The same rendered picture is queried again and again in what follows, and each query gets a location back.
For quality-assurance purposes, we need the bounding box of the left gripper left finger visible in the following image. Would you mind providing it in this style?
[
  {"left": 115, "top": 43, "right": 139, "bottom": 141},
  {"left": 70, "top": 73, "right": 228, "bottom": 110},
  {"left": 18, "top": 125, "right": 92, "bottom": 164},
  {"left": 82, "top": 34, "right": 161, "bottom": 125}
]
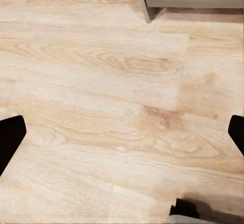
[{"left": 0, "top": 115, "right": 26, "bottom": 176}]

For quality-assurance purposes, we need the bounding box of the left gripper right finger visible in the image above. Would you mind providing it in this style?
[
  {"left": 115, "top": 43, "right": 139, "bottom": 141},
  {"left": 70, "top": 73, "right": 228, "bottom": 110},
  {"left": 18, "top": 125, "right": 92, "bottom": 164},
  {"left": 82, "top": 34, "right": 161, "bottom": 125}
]
[{"left": 228, "top": 115, "right": 244, "bottom": 155}]

